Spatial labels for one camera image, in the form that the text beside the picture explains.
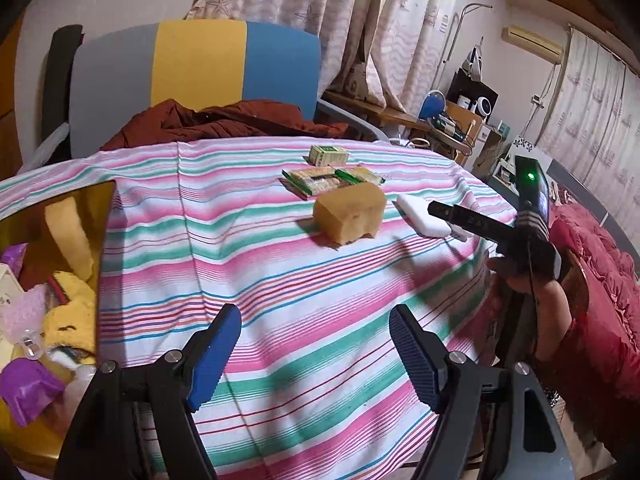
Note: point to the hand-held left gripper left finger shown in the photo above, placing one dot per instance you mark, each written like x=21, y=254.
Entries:
x=215, y=355

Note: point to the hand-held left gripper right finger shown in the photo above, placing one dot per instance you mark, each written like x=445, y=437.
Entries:
x=412, y=355

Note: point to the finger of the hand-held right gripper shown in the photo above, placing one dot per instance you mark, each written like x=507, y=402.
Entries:
x=470, y=222
x=473, y=204

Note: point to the white foam block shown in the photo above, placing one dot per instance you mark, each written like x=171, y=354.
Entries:
x=422, y=215

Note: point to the green snack packet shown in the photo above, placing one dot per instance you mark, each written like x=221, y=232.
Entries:
x=360, y=175
x=312, y=182

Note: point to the yellow sponge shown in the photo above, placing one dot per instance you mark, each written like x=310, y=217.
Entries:
x=350, y=210
x=70, y=235

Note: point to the clear plastic bubble bag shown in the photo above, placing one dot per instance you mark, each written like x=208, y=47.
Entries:
x=22, y=312
x=77, y=380

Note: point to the small green box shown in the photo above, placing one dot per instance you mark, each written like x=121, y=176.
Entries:
x=329, y=156

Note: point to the golden tin box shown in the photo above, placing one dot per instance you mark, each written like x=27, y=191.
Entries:
x=102, y=230

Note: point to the person's right forearm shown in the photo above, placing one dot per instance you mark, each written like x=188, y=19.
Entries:
x=590, y=360

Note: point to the person's right hand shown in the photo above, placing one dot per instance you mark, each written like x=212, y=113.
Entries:
x=525, y=285

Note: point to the red quilt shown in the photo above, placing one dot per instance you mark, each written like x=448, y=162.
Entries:
x=600, y=245

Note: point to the white round fan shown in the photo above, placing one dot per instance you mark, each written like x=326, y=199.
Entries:
x=482, y=107

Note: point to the striped tablecloth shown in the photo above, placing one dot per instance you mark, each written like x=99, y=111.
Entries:
x=250, y=260

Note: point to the patterned curtain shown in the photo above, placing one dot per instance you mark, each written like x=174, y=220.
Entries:
x=325, y=20
x=590, y=110

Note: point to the black shelf unit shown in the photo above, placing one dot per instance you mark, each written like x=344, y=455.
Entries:
x=465, y=85

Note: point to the wooden desk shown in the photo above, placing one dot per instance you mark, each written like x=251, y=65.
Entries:
x=370, y=112

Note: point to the clothes iron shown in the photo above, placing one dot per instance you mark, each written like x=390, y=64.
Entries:
x=474, y=62

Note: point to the brown paper bag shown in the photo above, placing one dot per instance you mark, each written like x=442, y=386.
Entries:
x=362, y=82

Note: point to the metal stand pole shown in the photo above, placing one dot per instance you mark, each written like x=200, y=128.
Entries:
x=452, y=35

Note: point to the brown jacket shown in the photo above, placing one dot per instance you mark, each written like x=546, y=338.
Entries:
x=225, y=122

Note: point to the grey yellow blue chair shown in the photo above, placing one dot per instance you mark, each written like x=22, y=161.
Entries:
x=200, y=65

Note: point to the black rolled mat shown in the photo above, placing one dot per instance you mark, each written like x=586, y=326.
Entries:
x=62, y=75

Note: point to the wooden wardrobe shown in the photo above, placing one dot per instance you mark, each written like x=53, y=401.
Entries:
x=9, y=110

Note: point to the wall air conditioner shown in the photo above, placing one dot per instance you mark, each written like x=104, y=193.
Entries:
x=532, y=42

